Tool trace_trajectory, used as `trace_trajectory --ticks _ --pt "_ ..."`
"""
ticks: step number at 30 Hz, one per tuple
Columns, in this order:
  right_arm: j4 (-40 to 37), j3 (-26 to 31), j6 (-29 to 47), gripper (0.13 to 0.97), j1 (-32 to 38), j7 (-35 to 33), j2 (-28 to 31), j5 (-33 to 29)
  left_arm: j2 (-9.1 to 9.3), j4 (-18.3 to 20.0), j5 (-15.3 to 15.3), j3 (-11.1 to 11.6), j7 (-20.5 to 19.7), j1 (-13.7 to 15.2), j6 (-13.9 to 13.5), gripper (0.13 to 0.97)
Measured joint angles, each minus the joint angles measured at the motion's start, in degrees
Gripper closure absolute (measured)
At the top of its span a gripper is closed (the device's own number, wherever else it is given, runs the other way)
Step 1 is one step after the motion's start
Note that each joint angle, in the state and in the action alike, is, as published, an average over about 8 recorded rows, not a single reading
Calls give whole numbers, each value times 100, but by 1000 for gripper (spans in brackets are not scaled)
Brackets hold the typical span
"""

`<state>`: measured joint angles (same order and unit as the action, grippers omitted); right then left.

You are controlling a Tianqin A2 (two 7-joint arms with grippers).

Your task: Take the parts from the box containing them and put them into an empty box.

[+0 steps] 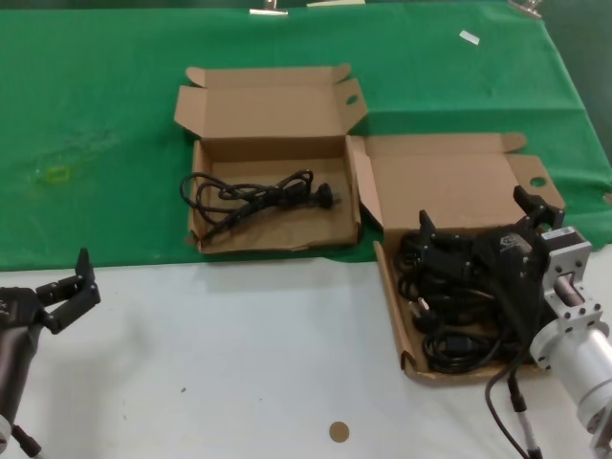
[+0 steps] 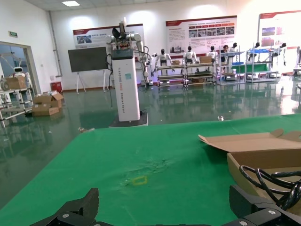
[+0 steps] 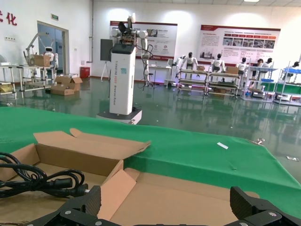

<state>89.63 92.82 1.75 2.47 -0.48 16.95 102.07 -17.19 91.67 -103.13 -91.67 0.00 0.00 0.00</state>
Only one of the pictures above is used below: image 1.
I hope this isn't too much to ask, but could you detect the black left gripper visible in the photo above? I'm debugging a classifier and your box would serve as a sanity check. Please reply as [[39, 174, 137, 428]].
[[0, 247, 102, 337]]

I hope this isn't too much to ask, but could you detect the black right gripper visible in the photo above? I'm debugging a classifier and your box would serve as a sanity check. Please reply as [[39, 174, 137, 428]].
[[418, 185, 567, 346]]

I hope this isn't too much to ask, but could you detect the single black power cable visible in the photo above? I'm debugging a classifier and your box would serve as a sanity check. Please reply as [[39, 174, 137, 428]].
[[180, 169, 343, 243]]

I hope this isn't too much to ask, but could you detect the cardboard box with intact rim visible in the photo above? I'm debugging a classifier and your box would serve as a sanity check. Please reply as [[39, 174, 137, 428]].
[[344, 132, 567, 388]]

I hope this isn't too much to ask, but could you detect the cardboard box with torn rim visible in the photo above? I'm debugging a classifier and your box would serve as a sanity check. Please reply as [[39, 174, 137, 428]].
[[172, 63, 369, 255]]

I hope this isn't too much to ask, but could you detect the green table cloth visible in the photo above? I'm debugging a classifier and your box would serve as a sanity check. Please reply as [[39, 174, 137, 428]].
[[0, 3, 612, 272]]

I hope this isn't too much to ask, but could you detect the silver binder clip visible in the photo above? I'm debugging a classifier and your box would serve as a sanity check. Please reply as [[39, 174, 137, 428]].
[[248, 0, 291, 18], [507, 0, 544, 20]]

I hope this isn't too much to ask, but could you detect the black power cable pile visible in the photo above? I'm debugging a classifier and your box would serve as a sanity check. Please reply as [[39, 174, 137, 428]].
[[394, 229, 541, 375]]

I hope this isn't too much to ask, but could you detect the yellow green ring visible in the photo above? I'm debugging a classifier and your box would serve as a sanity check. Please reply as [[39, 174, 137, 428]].
[[45, 165, 73, 186]]

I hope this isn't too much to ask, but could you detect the left arm black wrist cable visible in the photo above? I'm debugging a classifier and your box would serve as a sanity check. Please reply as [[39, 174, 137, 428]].
[[11, 424, 47, 459]]

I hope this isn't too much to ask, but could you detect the arm black wrist cable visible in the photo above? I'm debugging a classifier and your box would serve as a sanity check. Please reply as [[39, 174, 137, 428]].
[[485, 351, 544, 459], [11, 424, 47, 459]]

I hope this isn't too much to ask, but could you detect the right arm black wrist cable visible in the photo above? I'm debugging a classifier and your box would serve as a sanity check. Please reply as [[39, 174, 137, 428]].
[[485, 351, 544, 459]]

